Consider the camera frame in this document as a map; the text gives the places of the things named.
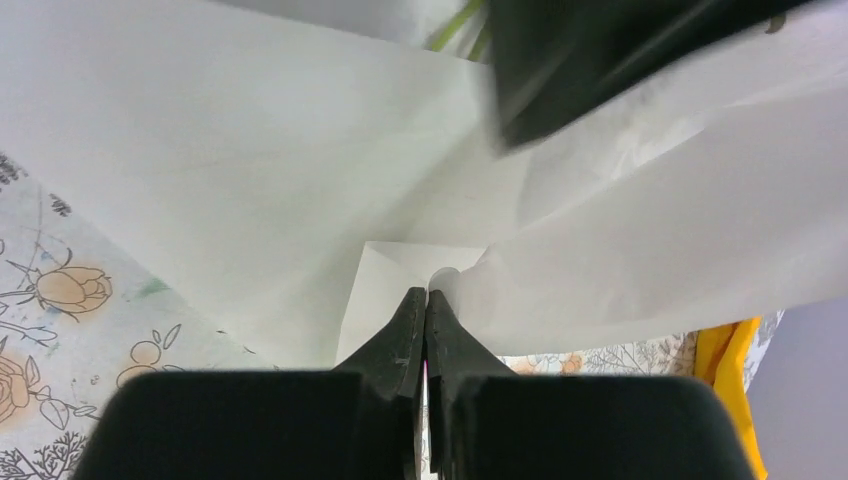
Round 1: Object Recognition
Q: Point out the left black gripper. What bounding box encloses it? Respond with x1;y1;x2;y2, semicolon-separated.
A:
485;0;802;149

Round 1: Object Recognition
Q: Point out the white wrapping paper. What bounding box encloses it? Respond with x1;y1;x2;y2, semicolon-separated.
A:
1;1;847;367

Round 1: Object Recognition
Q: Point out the floral tablecloth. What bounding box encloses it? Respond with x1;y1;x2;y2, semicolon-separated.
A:
1;158;267;479

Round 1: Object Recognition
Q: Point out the pink fake flower bouquet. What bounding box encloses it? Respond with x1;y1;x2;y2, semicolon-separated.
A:
427;0;492;63

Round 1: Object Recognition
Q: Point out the yellow cloth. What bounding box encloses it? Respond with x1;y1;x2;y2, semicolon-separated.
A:
694;317;768;480

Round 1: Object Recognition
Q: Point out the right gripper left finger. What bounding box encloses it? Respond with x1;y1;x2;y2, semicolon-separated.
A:
335;287;427;479

